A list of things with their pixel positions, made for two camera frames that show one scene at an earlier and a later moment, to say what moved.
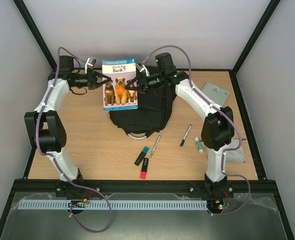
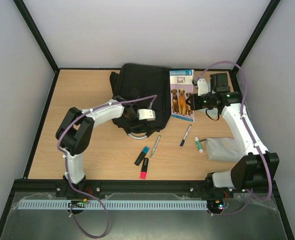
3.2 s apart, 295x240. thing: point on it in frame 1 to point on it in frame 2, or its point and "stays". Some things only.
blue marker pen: x=182 y=143 stays
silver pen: x=155 y=146 stays
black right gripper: x=143 y=83 to x=196 y=101
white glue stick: x=198 y=144 stays
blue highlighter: x=141 y=156 stays
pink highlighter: x=143 y=172 stays
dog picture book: x=115 y=96 to x=181 y=86
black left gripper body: x=91 y=79 to x=133 y=114
